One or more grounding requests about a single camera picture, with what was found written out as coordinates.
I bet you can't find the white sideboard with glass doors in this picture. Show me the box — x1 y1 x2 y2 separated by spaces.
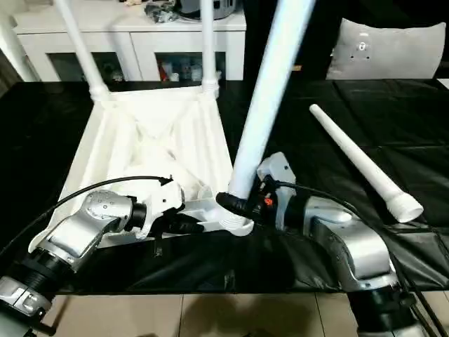
10 0 246 82

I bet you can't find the white slanted pole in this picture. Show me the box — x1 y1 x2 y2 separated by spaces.
0 19 36 82

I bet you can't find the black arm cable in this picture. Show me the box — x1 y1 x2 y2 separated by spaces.
276 180 449 337
0 174 175 254

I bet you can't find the grey cushion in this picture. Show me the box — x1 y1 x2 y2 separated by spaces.
325 17 445 81

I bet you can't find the black cabinet with gold label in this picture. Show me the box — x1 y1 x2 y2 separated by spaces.
245 0 343 81

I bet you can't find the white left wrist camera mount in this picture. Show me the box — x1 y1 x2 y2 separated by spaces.
139 174 187 242

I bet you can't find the white plastic table top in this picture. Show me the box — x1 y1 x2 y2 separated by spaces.
27 86 254 252

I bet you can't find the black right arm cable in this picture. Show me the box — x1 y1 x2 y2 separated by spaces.
276 180 449 337

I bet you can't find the white plastic table leg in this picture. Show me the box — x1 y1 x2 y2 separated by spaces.
199 0 221 96
309 103 424 223
54 0 110 102
227 0 317 201

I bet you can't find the black work mat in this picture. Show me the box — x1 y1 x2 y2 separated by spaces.
0 79 449 294

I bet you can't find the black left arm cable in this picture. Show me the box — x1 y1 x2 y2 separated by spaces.
0 174 175 254

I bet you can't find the round grey appliance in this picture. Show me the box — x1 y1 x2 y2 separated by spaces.
180 0 236 21

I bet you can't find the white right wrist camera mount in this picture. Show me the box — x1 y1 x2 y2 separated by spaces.
257 151 298 232

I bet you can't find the bag of black parts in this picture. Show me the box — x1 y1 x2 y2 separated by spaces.
144 3 179 25

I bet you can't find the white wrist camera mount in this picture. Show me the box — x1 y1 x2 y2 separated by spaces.
257 151 298 232
139 174 187 242

